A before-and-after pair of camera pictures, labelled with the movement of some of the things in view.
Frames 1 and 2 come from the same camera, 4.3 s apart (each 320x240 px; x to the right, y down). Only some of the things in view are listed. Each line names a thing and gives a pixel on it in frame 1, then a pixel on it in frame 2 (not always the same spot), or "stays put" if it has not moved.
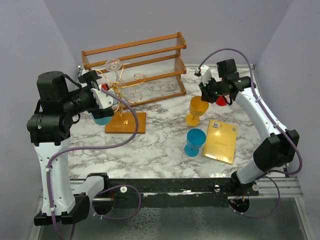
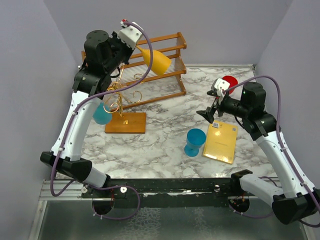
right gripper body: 212,89 to 230,105
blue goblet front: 195,138 stays put
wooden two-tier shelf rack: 142,71 stays put
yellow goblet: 198,107 to 161,63
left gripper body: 83,100 to 121,53
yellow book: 220,141 stays put
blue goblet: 102,121 stays put
